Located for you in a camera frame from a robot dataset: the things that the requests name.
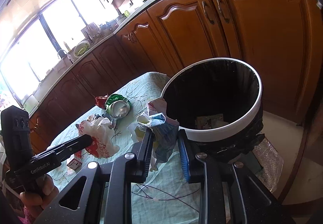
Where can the crushed green metal can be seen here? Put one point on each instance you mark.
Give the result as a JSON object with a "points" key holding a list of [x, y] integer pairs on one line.
{"points": [[117, 106]]}

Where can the red crumpled wrapper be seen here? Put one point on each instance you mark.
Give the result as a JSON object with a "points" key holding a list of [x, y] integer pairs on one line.
{"points": [[100, 101]]}

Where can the left hand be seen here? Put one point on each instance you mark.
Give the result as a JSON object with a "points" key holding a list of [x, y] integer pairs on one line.
{"points": [[35, 203]]}

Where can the small white milk carton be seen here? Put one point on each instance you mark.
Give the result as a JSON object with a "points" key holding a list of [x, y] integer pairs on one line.
{"points": [[74, 162]]}

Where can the black white trash bin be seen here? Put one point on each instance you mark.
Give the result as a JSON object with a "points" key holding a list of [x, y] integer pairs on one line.
{"points": [[218, 102]]}

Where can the blue white paper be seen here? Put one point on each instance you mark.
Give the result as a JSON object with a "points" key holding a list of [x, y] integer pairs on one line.
{"points": [[164, 128]]}

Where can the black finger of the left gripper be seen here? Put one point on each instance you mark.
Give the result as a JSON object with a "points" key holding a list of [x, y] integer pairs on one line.
{"points": [[65, 150]]}

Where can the kitchen faucet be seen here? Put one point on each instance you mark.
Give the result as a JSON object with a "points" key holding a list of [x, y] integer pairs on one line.
{"points": [[62, 54]]}

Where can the white red plastic bag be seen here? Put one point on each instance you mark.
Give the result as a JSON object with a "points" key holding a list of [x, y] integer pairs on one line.
{"points": [[101, 130]]}

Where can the green salad bowl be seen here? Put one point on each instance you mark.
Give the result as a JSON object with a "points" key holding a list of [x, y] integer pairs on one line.
{"points": [[81, 48]]}

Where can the light green floral tablecloth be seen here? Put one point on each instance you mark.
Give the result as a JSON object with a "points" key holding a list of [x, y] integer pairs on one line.
{"points": [[80, 201]]}

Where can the wooden lower kitchen cabinets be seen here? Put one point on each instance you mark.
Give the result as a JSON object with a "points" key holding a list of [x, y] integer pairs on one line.
{"points": [[281, 39]]}

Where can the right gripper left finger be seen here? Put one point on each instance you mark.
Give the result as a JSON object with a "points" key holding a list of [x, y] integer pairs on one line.
{"points": [[102, 189]]}

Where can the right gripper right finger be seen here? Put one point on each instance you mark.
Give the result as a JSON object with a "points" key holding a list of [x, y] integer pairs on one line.
{"points": [[229, 192]]}

